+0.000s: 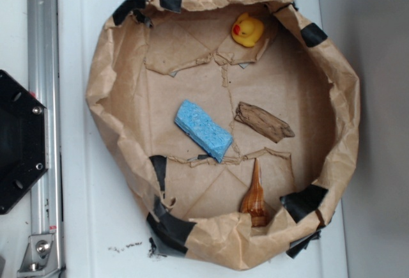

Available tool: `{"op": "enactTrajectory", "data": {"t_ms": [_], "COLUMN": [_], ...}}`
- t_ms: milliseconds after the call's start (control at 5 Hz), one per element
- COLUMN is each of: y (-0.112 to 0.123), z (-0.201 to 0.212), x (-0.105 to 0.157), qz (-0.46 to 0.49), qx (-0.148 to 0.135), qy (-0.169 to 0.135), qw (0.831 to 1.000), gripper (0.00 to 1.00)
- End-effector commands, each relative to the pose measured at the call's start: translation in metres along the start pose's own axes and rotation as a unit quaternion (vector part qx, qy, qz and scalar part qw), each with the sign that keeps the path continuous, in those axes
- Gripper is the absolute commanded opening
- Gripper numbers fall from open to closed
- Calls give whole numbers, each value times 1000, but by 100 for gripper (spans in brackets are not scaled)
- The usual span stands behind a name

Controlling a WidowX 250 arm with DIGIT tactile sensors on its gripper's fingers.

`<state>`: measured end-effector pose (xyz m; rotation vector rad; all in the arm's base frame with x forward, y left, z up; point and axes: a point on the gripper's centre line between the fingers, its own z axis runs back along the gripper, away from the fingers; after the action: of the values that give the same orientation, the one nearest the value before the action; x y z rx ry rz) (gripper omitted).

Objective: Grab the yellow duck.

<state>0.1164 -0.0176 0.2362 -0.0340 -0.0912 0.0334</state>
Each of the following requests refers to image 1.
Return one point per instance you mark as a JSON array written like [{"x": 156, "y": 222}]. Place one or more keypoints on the brown wood piece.
[{"x": 263, "y": 122}]

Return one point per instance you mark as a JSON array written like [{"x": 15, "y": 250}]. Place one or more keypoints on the yellow rubber duck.
[{"x": 247, "y": 30}]

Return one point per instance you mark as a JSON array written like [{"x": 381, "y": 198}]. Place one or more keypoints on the blue sponge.
[{"x": 196, "y": 123}]

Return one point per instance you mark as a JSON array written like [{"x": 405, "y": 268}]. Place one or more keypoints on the aluminium extrusion rail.
[{"x": 43, "y": 60}]

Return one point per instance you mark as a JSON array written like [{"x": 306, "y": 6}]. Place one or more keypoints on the brown paper bag bin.
[{"x": 154, "y": 54}]

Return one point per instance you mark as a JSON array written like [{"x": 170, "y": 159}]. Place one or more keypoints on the metal corner bracket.
[{"x": 40, "y": 258}]

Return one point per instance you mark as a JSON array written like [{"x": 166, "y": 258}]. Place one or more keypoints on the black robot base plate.
[{"x": 23, "y": 141}]

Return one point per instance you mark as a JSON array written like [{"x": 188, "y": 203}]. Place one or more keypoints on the brown spiral seashell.
[{"x": 253, "y": 202}]

